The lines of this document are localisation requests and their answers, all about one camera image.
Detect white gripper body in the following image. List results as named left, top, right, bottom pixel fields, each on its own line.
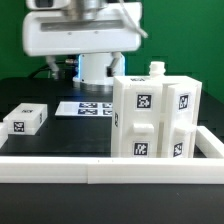
left=23, top=2, right=142, bottom=56

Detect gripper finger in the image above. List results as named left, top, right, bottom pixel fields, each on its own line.
left=46, top=56, right=59, bottom=80
left=107, top=52, right=121, bottom=77

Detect white cabinet body box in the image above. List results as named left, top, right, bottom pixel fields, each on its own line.
left=111, top=61, right=202, bottom=158

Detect white cabinet door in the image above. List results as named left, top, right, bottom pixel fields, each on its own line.
left=161, top=84, right=197, bottom=158
left=122, top=82, right=162, bottom=158

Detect white cabinet top block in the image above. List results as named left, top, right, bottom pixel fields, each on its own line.
left=3, top=103, right=48, bottom=135

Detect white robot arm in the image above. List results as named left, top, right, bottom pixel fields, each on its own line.
left=23, top=0, right=144, bottom=91

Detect white marker base sheet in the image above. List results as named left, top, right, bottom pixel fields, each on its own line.
left=55, top=101, right=113, bottom=117

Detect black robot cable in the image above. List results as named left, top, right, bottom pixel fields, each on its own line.
left=28, top=59, right=80, bottom=80

